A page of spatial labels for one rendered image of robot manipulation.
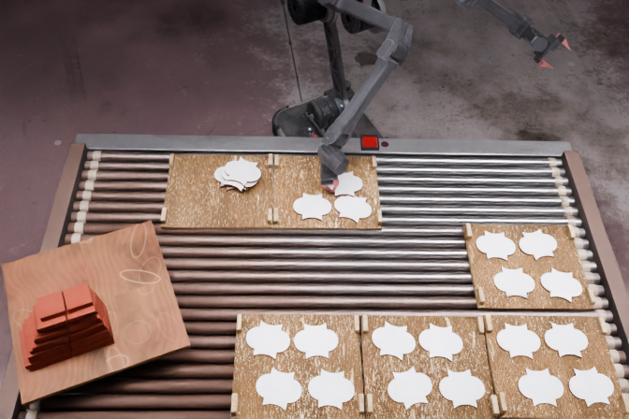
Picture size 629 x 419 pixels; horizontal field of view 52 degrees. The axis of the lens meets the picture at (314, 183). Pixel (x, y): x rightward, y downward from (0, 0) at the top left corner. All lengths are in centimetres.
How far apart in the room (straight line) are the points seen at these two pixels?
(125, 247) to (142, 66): 234
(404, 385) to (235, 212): 88
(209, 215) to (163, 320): 50
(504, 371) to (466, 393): 16
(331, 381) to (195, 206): 84
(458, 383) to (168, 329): 93
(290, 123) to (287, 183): 120
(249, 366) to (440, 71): 286
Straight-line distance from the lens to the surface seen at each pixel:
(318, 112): 354
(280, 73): 436
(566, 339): 238
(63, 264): 233
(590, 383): 235
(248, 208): 247
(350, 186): 252
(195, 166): 261
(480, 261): 245
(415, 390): 216
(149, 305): 218
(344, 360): 218
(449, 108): 427
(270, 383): 213
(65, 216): 256
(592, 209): 273
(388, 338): 222
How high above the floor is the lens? 294
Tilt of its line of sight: 52 degrees down
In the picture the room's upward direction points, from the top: 4 degrees clockwise
